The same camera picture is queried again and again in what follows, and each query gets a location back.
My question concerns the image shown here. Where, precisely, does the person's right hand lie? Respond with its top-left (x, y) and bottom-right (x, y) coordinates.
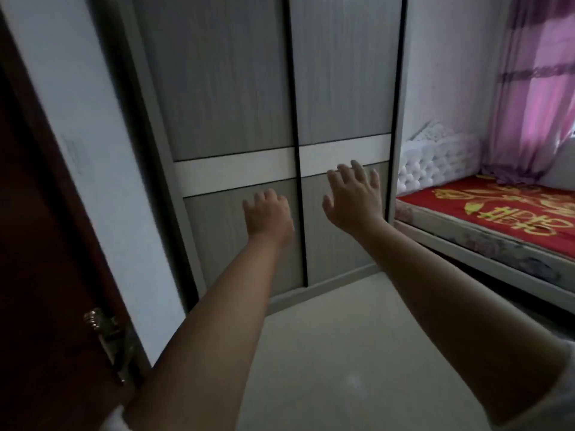
top-left (322, 160), bottom-right (387, 236)

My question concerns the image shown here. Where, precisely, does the person's left hand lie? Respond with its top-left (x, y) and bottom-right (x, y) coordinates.
top-left (242, 189), bottom-right (295, 248)

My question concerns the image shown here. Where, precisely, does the grey sliding wardrobe door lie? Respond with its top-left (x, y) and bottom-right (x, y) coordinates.
top-left (287, 0), bottom-right (404, 288)
top-left (130, 0), bottom-right (308, 301)

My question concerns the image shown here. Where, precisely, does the grey wardrobe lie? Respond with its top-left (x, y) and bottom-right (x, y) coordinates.
top-left (87, 0), bottom-right (410, 315)

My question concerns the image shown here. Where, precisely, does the person's right forearm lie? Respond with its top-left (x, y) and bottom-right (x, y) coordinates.
top-left (359, 218), bottom-right (572, 426)

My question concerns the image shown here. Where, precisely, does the person's left forearm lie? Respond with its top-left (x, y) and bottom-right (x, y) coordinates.
top-left (122, 233), bottom-right (295, 431)

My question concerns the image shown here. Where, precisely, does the white tufted headboard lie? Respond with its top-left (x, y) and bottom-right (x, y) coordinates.
top-left (397, 120), bottom-right (484, 197)

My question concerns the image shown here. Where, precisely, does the red floral blanket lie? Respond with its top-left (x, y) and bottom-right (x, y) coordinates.
top-left (395, 174), bottom-right (575, 261)

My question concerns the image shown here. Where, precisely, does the pink curtain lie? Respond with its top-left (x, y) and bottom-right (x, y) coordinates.
top-left (479, 0), bottom-right (575, 186)

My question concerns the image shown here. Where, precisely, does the dark brown door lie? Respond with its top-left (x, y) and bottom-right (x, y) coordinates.
top-left (0, 8), bottom-right (152, 431)

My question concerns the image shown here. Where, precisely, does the brass door handle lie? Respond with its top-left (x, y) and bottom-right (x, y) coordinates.
top-left (83, 308), bottom-right (131, 387)

